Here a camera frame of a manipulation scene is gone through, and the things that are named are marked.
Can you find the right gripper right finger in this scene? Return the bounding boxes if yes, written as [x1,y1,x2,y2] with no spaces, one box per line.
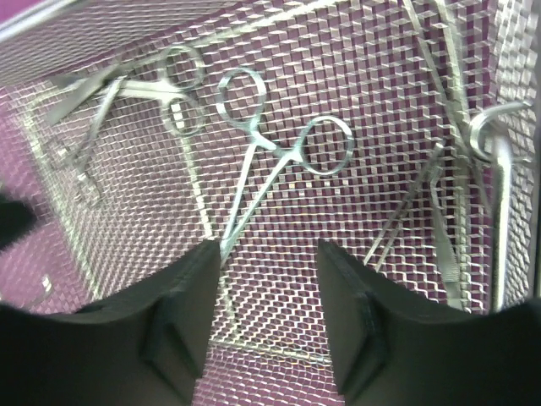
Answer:
[316,239,474,406]

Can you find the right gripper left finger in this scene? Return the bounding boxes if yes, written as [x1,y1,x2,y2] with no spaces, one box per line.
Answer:
[71,239,223,406]

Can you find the purple surgical wrap cloth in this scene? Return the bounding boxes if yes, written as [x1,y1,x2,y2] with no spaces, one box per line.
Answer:
[0,0,541,406]

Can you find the steel forceps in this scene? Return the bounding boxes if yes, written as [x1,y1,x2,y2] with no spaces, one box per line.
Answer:
[216,67,355,265]

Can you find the metal mesh instrument tray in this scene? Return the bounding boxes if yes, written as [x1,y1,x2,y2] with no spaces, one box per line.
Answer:
[0,0,541,369]

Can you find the steel surgical scissors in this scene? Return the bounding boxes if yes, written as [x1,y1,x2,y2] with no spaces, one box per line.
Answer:
[46,43,205,136]

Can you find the steel tweezers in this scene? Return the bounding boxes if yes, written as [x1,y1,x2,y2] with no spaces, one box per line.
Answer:
[363,143,462,305]

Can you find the steel clamp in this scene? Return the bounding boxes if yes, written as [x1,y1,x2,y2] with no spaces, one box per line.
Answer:
[467,101,532,313]

